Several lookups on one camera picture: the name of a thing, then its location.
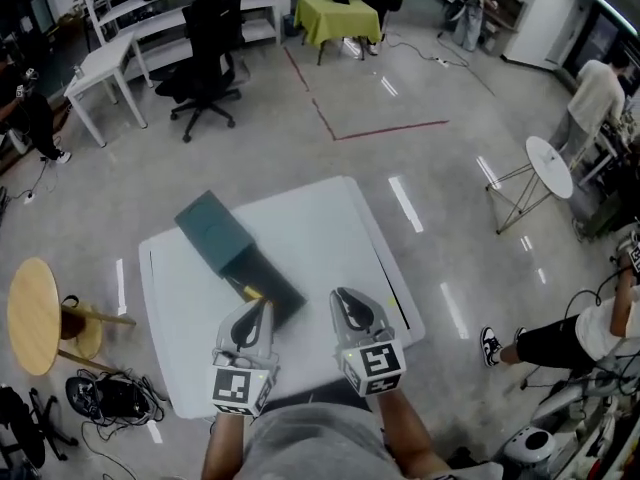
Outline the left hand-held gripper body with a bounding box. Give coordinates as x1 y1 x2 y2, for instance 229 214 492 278
209 350 280 417

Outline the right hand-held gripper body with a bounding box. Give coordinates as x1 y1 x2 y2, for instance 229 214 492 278
333 326 406 397

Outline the black rectangular box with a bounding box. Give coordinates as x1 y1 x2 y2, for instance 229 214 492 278
219 245 307 327

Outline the person's right forearm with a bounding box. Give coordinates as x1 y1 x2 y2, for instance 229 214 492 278
374 387 452 477

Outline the person's left forearm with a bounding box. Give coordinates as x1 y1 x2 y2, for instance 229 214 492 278
199 410 252 480

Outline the dark green box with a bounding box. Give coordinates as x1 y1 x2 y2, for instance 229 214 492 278
173 190 259 279

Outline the person's grey shirt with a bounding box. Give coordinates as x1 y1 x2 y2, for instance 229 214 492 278
239 401 504 480

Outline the white rounded robot head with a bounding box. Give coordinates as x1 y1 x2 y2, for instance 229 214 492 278
502 427 557 464

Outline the round wooden side table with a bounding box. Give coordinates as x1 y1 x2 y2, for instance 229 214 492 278
7 257 137 377

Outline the black chair base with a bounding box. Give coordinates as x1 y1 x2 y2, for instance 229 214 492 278
0 385 79 464

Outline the black office chair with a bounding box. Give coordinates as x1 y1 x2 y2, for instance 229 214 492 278
148 0 244 143

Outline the table with green cloth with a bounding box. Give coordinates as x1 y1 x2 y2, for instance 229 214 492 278
293 0 384 67

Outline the white desk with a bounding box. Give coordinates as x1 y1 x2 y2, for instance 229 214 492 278
63 30 151 148

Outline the white shelf unit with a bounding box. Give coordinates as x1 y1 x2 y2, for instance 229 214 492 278
79 0 281 77

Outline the wooden cabinet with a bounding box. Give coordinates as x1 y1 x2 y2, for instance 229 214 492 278
482 0 529 59

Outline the black bag with cables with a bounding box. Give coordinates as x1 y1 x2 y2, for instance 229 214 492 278
64 370 166 427

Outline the round white wire-leg table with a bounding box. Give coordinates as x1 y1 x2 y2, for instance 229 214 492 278
484 136 575 235

